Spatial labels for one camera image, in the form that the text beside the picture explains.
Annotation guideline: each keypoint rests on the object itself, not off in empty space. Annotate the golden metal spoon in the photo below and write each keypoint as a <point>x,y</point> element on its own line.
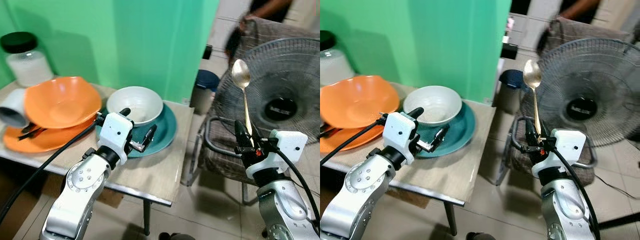
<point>241,74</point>
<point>532,75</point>

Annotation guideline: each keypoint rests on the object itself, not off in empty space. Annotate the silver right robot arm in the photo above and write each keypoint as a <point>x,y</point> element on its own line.
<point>282,210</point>
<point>565,210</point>

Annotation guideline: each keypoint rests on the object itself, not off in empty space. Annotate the white bowl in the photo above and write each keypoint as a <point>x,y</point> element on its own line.
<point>434,102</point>
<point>136,102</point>

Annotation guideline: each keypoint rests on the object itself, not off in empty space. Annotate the teal plate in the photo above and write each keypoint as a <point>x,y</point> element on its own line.
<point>462,131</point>
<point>165,130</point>

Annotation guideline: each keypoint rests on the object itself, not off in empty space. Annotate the chair with plaid cover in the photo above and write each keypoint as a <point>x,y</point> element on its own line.
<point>220,160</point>
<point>517,160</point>

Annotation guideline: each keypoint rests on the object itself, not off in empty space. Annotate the beige table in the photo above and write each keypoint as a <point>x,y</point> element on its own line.
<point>155,172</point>
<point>450,172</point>

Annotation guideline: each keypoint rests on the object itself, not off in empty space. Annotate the dark blue bin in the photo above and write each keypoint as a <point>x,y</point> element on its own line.
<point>510,82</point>
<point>206,82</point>

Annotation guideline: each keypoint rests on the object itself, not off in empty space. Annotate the orange bowl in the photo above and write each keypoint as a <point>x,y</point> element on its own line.
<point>62,102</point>
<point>355,102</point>

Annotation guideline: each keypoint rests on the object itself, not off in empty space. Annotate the green backdrop panel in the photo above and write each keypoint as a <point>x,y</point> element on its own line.
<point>425,45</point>
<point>125,45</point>

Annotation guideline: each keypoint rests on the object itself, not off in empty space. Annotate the black electric fan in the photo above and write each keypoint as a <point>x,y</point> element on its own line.
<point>590,75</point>
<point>287,80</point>

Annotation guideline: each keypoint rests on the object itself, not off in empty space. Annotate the black utensil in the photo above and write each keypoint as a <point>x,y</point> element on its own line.
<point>327,131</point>
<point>31,131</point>

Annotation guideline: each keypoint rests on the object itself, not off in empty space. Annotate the orange plate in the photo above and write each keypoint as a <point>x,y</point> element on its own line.
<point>340,142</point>
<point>47,142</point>

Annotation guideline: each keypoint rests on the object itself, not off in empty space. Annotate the small black box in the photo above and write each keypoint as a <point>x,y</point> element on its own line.
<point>509,50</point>
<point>207,51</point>

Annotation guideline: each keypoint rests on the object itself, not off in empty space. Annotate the glass jar black lid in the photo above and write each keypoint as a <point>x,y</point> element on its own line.
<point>27,65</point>
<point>334,67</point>

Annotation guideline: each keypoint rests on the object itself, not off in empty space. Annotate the black robot foot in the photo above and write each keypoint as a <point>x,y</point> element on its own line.
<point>175,236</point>
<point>480,236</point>

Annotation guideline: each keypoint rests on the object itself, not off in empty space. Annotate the white cup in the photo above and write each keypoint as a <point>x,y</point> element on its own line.
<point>14,107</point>

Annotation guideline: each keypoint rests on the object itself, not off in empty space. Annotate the person in dark clothes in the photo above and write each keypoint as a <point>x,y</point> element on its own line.
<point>580,9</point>
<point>272,9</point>

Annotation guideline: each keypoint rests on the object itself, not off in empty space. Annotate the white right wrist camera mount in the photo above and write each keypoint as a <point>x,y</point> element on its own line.
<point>289,146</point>
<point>569,145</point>

